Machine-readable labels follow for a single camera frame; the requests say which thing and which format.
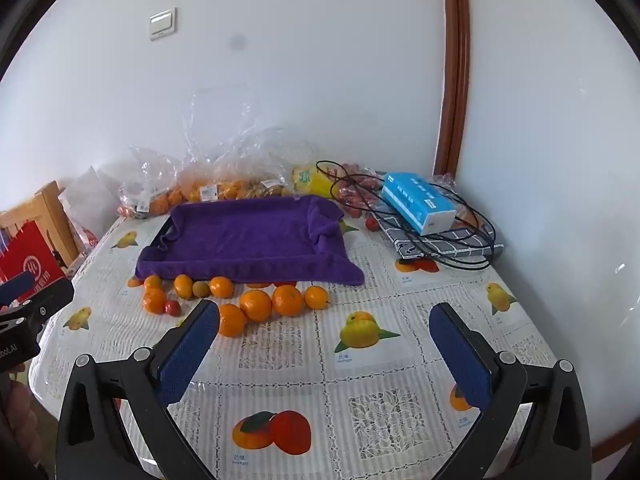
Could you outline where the clear bag of mandarins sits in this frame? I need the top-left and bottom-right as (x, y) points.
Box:
(117, 145), (183, 221)

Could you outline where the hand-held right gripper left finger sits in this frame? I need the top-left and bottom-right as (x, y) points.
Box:
(55, 299), (223, 480)

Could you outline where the black wire rack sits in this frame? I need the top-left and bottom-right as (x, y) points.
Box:
(316, 160), (505, 271)

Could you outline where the red and white plastic bag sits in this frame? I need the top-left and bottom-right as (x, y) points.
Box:
(65, 200), (108, 256)

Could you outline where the red paper bag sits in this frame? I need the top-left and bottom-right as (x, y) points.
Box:
(0, 220), (68, 286)

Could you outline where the brown wooden door frame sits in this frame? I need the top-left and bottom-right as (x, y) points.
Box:
(432, 0), (471, 177)

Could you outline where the wooden chair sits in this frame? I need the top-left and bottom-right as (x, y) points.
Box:
(0, 180), (83, 271)

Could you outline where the purple towel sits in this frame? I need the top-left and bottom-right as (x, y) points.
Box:
(135, 195), (366, 288)

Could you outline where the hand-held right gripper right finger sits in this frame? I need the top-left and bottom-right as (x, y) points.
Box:
(429, 302), (593, 480)

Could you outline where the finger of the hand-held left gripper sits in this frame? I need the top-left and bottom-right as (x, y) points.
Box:
(22, 277), (76, 333)
(0, 272), (33, 307)

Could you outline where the person's left hand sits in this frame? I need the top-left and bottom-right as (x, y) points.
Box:
(0, 365), (41, 461)

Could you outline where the clear bag of red fruits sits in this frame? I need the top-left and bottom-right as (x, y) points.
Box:
(332, 160), (396, 220)

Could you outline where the white light switch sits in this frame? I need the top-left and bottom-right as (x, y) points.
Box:
(148, 7), (178, 41)

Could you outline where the clear bag of longans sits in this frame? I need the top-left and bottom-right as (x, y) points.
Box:
(235, 127), (321, 198)

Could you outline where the yellow snack package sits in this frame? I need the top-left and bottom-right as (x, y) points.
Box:
(291, 164), (338, 200)

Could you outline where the blue tissue pack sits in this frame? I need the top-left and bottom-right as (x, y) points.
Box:
(381, 172), (457, 236)

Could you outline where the clear bag of kumquats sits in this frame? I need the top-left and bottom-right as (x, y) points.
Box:
(180, 87), (266, 206)

